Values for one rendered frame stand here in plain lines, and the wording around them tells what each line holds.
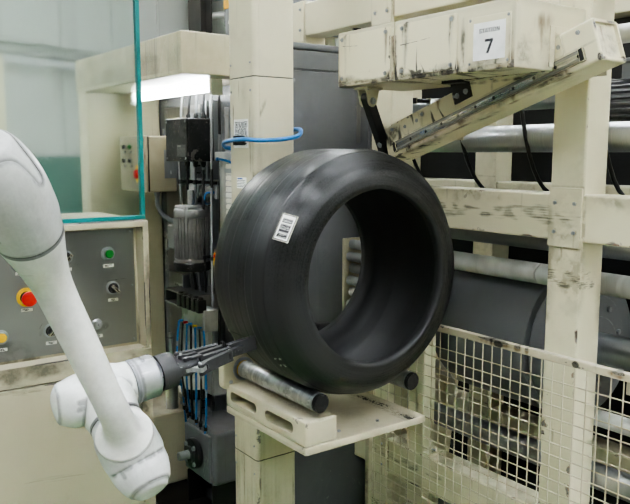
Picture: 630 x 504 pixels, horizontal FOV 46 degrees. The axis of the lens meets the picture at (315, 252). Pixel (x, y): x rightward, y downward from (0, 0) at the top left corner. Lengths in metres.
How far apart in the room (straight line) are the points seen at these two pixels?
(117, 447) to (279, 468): 0.87
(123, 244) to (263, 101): 0.60
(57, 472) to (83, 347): 1.01
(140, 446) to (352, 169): 0.73
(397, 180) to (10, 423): 1.19
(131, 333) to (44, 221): 1.20
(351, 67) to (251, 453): 1.09
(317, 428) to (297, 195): 0.53
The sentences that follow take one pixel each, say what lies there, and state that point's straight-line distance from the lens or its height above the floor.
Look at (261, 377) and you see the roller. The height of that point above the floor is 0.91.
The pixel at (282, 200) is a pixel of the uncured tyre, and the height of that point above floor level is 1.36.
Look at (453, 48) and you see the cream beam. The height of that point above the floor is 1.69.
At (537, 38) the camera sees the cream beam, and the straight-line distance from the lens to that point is 1.73.
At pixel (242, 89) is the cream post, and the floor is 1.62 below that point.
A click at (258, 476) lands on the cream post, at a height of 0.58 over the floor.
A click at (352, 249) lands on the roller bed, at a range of 2.32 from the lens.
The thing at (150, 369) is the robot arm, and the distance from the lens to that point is 1.54.
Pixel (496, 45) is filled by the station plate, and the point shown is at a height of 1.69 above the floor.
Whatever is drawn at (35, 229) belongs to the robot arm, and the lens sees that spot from 1.10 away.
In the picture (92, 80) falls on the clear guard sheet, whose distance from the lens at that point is 2.16.
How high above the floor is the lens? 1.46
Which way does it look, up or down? 8 degrees down
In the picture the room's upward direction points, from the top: straight up
